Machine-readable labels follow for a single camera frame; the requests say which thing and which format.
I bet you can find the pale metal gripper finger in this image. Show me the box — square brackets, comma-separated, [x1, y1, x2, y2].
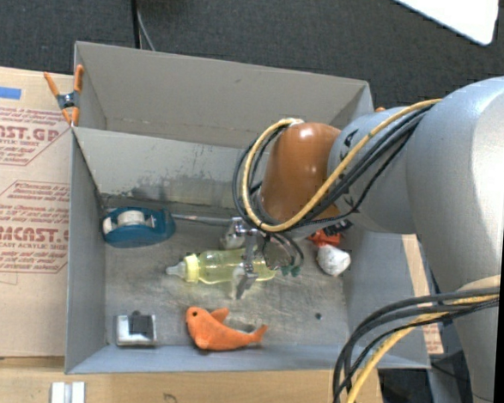
[242, 236, 260, 267]
[234, 261, 260, 302]

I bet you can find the clear glass thing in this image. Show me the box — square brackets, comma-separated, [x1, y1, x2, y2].
[218, 215, 249, 253]

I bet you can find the yellow baby bottle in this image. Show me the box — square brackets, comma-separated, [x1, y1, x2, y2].
[164, 241, 281, 291]

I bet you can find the white and orange toy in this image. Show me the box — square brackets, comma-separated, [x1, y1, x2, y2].
[306, 227, 355, 279]

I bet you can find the orange toy fish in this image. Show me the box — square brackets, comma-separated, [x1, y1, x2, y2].
[182, 303, 271, 356]

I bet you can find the blue tape dispenser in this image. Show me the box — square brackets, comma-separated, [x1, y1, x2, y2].
[99, 204, 179, 253]

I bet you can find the grey metal bin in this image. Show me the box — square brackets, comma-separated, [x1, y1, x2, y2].
[51, 40, 454, 401]

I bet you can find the silver and black small box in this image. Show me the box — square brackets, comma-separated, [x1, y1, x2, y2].
[113, 309, 161, 350]

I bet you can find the brown cardboard board red print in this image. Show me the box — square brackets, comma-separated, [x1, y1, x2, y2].
[0, 65, 463, 394]

